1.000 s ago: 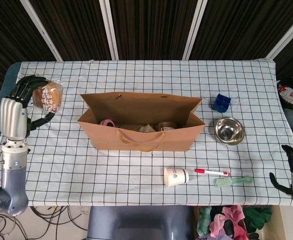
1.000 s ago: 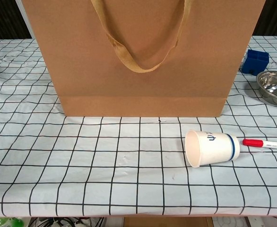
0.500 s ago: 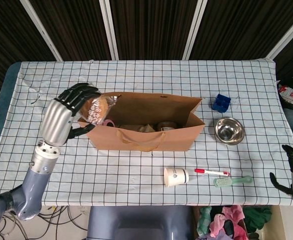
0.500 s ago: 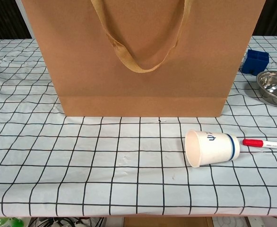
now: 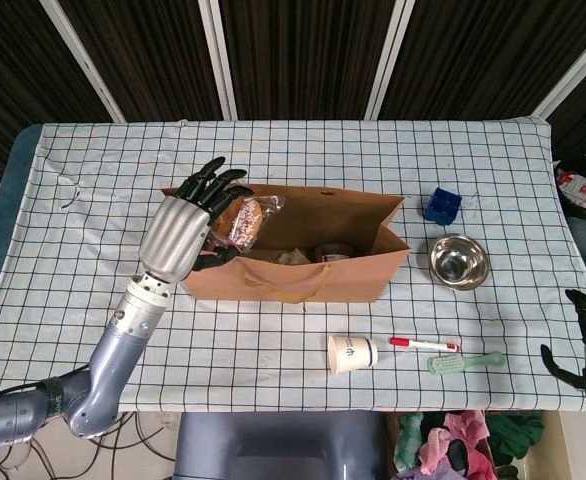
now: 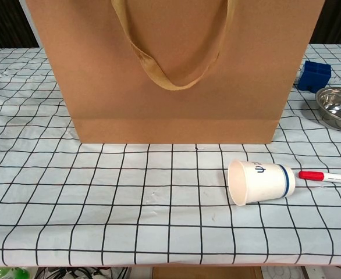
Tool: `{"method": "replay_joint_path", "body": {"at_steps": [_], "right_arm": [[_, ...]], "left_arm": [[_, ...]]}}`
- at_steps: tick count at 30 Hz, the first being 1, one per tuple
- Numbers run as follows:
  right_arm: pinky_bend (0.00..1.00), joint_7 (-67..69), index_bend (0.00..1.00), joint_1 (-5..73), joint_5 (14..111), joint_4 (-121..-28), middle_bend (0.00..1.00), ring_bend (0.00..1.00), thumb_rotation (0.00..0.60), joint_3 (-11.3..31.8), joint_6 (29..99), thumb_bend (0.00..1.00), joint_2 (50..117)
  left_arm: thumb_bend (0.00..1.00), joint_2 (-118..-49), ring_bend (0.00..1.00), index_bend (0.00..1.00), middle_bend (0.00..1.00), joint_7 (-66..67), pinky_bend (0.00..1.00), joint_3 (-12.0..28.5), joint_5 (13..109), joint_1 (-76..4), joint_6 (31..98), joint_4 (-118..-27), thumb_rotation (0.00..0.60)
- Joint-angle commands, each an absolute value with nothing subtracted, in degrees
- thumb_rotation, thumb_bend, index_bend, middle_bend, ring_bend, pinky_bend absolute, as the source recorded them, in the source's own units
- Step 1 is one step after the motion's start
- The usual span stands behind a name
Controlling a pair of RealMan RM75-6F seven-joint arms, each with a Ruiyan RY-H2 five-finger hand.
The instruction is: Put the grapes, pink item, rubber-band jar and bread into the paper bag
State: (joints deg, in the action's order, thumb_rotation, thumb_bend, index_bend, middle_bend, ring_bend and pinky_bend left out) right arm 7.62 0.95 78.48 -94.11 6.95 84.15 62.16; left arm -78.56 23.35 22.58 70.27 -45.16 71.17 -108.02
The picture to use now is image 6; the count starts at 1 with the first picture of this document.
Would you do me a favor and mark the black grid white tablecloth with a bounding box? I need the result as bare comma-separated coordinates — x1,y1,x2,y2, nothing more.
0,43,341,267

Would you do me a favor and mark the brown paper bag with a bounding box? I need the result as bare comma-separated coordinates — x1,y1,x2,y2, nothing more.
24,0,324,145

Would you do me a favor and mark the floor cable tangle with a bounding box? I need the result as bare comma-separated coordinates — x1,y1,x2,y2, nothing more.
27,266,130,279

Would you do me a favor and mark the bright green plastic item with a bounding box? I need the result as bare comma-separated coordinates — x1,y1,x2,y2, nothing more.
0,266,29,279

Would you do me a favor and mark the stainless steel bowl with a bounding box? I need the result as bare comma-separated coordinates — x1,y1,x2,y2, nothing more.
315,87,341,131

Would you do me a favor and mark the red-capped white marker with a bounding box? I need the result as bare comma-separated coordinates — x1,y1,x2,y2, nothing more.
297,170,341,185

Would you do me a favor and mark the white paper cup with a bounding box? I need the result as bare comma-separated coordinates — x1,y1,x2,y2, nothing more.
227,159,296,208

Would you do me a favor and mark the blue plastic box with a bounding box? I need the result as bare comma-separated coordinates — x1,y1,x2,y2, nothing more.
297,60,333,94

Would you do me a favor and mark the brown cardboard board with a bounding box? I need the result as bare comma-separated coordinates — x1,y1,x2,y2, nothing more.
151,266,263,279

